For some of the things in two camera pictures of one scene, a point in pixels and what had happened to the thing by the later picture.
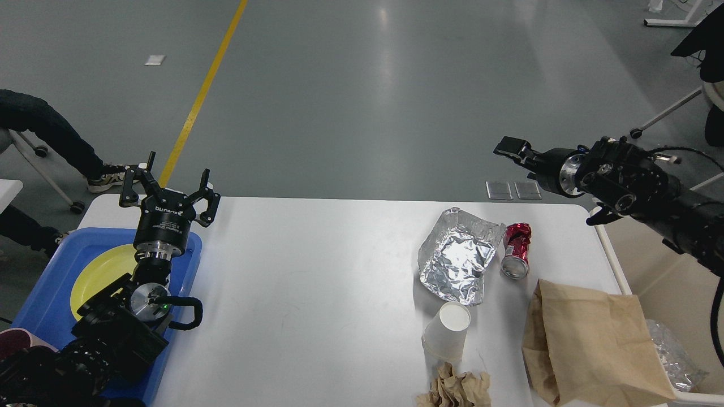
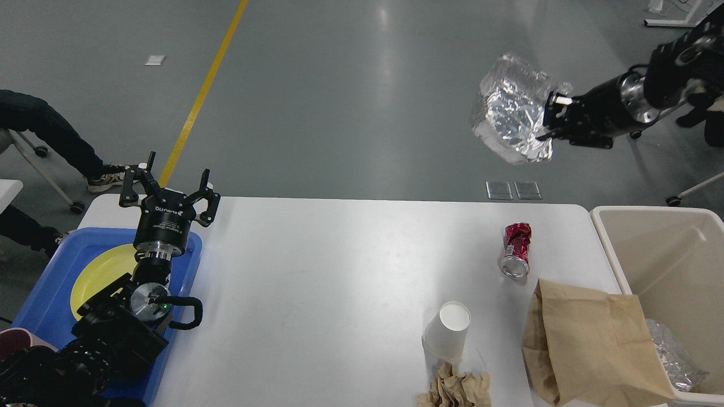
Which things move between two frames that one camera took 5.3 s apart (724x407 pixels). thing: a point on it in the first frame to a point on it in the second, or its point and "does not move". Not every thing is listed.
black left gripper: (162, 225) does not move
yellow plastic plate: (102, 268) does not move
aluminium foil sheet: (453, 253) to (508, 116)
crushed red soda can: (516, 239) does not move
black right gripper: (557, 168) to (594, 118)
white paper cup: (445, 334) does not move
